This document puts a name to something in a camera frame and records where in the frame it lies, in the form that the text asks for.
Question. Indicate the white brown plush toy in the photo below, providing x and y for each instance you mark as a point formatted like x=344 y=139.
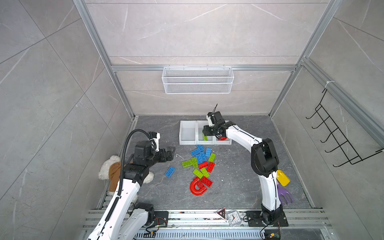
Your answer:
x=111 y=169

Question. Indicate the purple toy fork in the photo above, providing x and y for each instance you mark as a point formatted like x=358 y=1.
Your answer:
x=284 y=195

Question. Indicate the white wire mesh basket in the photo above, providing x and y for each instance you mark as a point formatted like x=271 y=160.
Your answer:
x=197 y=80

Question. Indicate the green lego brick long left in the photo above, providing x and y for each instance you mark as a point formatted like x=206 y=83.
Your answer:
x=193 y=162

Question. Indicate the white storage bin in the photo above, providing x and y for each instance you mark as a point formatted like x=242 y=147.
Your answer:
x=188 y=133
x=225 y=141
x=199 y=128

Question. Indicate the black wire hook rack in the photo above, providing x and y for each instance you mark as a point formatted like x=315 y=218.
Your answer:
x=336 y=135

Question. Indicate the left white storage bin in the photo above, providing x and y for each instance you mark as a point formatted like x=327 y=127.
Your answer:
x=188 y=133

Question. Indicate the blue lego brick top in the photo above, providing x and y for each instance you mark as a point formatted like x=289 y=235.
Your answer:
x=201 y=148

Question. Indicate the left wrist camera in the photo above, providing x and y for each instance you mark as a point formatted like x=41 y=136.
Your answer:
x=154 y=138

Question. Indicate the lone blue lego brick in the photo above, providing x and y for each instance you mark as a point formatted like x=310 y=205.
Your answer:
x=170 y=172

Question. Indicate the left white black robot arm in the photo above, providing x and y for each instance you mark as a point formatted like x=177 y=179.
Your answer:
x=132 y=175

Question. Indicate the yellow toy block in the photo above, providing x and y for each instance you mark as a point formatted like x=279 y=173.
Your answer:
x=283 y=179

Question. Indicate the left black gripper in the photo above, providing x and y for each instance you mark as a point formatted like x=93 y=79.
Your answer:
x=169 y=154

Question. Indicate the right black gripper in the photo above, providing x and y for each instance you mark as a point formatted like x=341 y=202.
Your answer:
x=206 y=132

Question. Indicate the middle white storage bin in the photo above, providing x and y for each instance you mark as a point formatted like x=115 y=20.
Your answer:
x=199 y=128

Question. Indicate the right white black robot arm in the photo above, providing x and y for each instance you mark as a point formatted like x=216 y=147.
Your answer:
x=264 y=161

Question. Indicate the red horseshoe magnet toy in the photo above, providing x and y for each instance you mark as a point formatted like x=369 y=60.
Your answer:
x=197 y=187

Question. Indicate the blue lego brick long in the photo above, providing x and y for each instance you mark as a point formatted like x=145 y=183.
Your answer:
x=195 y=152

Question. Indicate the red triangle sign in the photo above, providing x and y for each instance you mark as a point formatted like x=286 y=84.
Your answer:
x=221 y=213

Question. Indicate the small clear clock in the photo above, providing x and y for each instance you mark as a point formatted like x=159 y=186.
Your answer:
x=233 y=217

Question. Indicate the right white storage bin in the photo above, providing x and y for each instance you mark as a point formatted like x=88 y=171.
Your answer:
x=225 y=141

